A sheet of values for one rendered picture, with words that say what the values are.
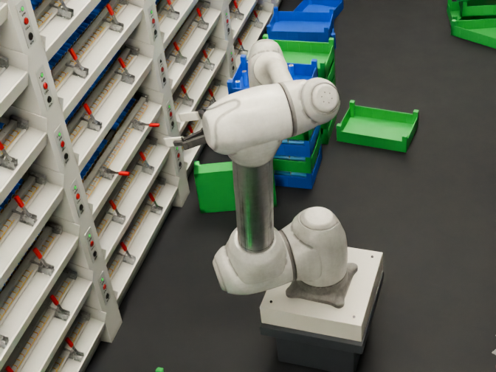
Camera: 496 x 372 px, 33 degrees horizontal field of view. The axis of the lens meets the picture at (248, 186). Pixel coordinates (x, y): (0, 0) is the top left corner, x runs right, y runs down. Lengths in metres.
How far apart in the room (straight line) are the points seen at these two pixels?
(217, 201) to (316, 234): 0.94
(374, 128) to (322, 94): 1.75
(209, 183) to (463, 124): 1.16
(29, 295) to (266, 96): 0.92
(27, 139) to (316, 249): 0.85
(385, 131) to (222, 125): 1.81
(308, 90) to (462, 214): 1.45
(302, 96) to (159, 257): 1.38
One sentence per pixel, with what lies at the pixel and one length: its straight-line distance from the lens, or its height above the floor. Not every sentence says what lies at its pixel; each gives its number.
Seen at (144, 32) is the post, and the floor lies 0.78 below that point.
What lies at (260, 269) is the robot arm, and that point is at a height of 0.50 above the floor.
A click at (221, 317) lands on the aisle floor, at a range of 2.90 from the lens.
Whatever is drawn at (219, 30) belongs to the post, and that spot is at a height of 0.40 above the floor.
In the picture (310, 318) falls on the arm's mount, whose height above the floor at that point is 0.26.
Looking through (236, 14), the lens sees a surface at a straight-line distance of 3.90.
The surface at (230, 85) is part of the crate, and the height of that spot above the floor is 0.47.
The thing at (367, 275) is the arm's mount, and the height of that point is 0.27.
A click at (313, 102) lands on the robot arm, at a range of 1.90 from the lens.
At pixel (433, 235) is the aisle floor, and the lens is 3.14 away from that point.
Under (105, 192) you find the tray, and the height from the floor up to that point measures 0.49.
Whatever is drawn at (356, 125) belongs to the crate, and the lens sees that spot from 3.67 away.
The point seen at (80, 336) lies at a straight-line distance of 2.79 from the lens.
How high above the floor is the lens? 2.15
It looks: 39 degrees down
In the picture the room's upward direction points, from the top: 7 degrees counter-clockwise
